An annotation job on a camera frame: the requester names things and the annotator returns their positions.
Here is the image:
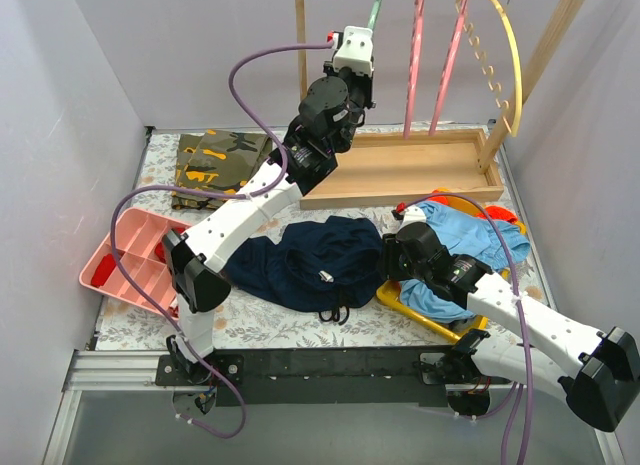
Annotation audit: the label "navy blue shorts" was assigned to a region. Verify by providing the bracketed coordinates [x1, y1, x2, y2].
[224, 216, 384, 325]

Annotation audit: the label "green hanger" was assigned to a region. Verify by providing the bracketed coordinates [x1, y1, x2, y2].
[367, 0, 383, 31]

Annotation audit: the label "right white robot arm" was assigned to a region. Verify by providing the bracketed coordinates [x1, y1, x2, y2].
[380, 222, 639, 432]

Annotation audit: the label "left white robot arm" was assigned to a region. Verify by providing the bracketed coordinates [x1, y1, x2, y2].
[163, 59, 374, 385]

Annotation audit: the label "light blue shorts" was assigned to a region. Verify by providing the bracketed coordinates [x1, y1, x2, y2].
[400, 200, 531, 324]

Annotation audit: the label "camouflage shorts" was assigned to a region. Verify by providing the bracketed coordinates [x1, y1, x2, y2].
[175, 129, 273, 194]

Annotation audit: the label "pink hanger right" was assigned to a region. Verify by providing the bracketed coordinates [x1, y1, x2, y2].
[429, 0, 468, 135]

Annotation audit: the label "pink hanger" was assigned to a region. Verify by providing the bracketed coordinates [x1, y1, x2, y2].
[403, 0, 425, 139]
[429, 0, 468, 135]

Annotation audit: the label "pink hanger left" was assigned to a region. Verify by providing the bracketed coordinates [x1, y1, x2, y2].
[403, 0, 425, 139]

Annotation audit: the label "yellow hanger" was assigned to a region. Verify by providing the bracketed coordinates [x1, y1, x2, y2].
[455, 0, 524, 137]

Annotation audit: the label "wooden clothes rack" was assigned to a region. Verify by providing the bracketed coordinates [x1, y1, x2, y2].
[300, 0, 585, 210]

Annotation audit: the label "yellow plastic tray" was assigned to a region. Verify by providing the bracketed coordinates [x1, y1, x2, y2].
[376, 189, 526, 343]

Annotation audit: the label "orange garment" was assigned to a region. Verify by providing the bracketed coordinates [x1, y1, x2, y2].
[430, 196, 520, 225]

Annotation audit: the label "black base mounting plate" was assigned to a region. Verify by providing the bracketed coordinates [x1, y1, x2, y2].
[154, 345, 511, 411]

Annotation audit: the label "floral table mat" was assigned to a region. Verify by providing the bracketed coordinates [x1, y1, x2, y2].
[91, 130, 556, 351]

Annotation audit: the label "red cloth in tray rear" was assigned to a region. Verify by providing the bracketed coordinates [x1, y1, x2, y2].
[154, 241, 166, 263]

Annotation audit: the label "red cloth in tray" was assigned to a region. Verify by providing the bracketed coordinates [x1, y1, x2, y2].
[154, 241, 166, 263]
[90, 254, 116, 288]

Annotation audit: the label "pink divided organizer tray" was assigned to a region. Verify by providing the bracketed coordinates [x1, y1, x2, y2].
[79, 207, 189, 318]

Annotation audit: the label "red cloth in tray front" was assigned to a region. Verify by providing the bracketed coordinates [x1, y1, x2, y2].
[90, 254, 116, 288]

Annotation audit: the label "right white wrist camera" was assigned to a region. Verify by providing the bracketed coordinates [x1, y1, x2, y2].
[392, 203, 426, 229]

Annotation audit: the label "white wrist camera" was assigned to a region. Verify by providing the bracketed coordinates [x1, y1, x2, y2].
[331, 26, 374, 78]
[392, 203, 426, 229]

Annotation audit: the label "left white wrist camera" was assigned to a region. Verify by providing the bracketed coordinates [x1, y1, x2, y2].
[331, 26, 374, 78]

